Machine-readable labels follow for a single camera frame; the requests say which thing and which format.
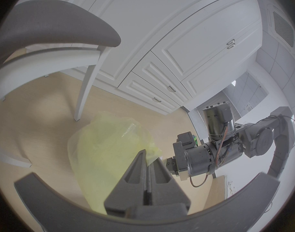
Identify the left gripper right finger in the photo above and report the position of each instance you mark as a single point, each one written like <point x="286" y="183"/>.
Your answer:
<point x="166" y="192"/>

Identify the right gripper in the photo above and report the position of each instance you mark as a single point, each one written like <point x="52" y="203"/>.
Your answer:
<point x="198" y="158"/>

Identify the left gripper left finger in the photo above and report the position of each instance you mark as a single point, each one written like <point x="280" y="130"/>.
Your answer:
<point x="128" y="192"/>

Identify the yellow plastic bag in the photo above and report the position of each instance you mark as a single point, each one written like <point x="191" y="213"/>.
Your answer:
<point x="101" y="148"/>

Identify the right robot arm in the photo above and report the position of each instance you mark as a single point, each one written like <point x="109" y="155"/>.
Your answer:
<point x="261" y="139"/>

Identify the white wardrobe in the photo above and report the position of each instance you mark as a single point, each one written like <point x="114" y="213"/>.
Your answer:
<point x="186" y="32"/>

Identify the ceiling air vent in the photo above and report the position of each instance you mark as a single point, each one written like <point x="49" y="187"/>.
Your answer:
<point x="282" y="28"/>

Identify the grey white chair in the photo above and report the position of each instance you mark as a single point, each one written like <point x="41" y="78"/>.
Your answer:
<point x="53" y="20"/>

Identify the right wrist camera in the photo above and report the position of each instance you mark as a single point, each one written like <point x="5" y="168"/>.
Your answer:
<point x="186" y="139"/>

